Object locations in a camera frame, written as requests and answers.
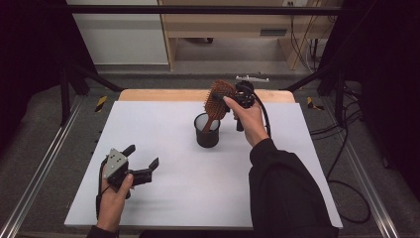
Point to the black curtain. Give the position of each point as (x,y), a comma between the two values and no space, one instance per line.
(389,66)
(29,59)

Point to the black metal stand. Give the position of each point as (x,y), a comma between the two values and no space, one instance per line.
(338,95)
(66,95)

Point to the person's right hand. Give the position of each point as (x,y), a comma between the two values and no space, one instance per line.
(252,124)

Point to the person's left hand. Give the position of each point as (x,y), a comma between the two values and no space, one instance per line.
(110,205)

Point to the aluminium floor rail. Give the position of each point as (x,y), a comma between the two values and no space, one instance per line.
(373,198)
(36,175)

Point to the wooden paddle hairbrush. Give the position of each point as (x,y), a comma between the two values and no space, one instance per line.
(216,99)

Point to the white table mat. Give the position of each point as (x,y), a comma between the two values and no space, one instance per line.
(185,178)

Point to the grey desk label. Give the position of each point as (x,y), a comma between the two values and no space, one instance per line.
(273,32)

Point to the black mesh pen holder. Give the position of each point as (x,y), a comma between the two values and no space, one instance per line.
(207,137)

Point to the black horizontal frame bar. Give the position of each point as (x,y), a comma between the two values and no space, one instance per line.
(198,10)

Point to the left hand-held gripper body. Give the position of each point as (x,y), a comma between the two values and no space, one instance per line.
(115,165)

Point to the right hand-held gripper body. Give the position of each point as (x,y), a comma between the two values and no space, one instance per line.
(245,94)

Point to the yellow black tape marker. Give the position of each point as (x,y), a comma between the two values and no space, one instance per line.
(101,103)
(312,103)

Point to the light wooden desk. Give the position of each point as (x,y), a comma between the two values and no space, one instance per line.
(231,24)

